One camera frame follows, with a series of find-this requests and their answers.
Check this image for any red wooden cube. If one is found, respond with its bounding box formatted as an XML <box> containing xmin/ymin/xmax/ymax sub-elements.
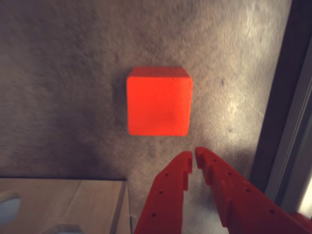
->
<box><xmin>126</xmin><ymin>66</ymin><xmax>194</xmax><ymax>137</ymax></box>

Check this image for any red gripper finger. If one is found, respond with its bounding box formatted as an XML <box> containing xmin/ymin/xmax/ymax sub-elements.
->
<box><xmin>194</xmin><ymin>146</ymin><xmax>312</xmax><ymax>234</ymax></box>
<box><xmin>133</xmin><ymin>151</ymin><xmax>193</xmax><ymax>234</ymax></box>

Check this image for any wooden shape sorter box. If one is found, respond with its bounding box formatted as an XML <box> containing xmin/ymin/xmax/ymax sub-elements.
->
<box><xmin>0</xmin><ymin>177</ymin><xmax>130</xmax><ymax>234</ymax></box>

